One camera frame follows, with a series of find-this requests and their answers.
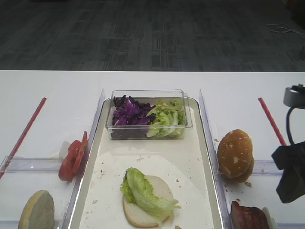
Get green lettuce leaf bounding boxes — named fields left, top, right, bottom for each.
left=120, top=167, right=181, bottom=227

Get right long clear rail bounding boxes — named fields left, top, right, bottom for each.
left=199, top=90, right=233, bottom=229

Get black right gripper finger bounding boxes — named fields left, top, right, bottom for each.
left=272, top=142, right=305, bottom=203

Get meat patty stack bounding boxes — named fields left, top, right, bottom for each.
left=231, top=201, right=269, bottom=229

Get long clear rail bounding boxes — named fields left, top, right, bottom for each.
left=57, top=88, right=105, bottom=229
left=199, top=90, right=233, bottom=229

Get right red strip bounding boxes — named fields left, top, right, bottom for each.
left=258, top=97, right=286, bottom=146

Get red strip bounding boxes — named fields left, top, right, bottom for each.
left=0, top=97, right=47, bottom=178
left=258, top=97, right=286, bottom=146

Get white cable on floor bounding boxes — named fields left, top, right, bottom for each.
left=266, top=23, right=303, bottom=36

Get sesame bun top stack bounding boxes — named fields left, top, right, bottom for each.
left=217, top=129, right=254, bottom=183

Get clear holder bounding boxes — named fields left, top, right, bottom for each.
left=275, top=223, right=305, bottom=229
left=252, top=160, right=283, bottom=176
left=0, top=156, right=61, bottom=173

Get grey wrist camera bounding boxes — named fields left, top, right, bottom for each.
left=283, top=84, right=305, bottom=109

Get lower right clear holder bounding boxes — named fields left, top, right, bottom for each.
left=275, top=223, right=305, bottom=229

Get shredded green lettuce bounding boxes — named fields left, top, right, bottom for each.
left=146, top=100, right=186, bottom=138

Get white rectangular tray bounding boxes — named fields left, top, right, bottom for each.
left=62, top=99, right=224, bottom=229

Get upper right clear holder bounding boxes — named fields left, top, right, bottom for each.
left=252, top=160, right=283, bottom=176

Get upright bun half left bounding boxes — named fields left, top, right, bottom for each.
left=18, top=190, right=55, bottom=229

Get white pusher block left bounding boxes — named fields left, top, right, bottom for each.
left=50, top=141, right=70, bottom=161

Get tomato slices stack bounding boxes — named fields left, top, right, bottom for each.
left=58, top=131, right=88, bottom=181

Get left red strip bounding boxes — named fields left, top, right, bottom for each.
left=0, top=97, right=47, bottom=178

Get purple cabbage pieces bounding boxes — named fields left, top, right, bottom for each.
left=111, top=95, right=156, bottom=139

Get clear plastic salad box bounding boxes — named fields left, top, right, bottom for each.
left=105, top=89, right=193, bottom=140

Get white pusher block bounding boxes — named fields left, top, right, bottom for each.
left=50, top=141, right=70, bottom=161
left=262, top=207, right=277, bottom=229

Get white pusher block right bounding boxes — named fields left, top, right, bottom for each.
left=262, top=207, right=277, bottom=229

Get black camera cable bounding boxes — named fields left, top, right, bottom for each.
left=285, top=104, right=305, bottom=146

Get left long clear rail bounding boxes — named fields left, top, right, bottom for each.
left=57, top=88, right=105, bottom=229

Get upper left clear holder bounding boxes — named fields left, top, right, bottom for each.
left=0, top=156, right=61, bottom=173

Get bottom bun slice on tray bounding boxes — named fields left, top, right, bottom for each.
left=122, top=176, right=173, bottom=228

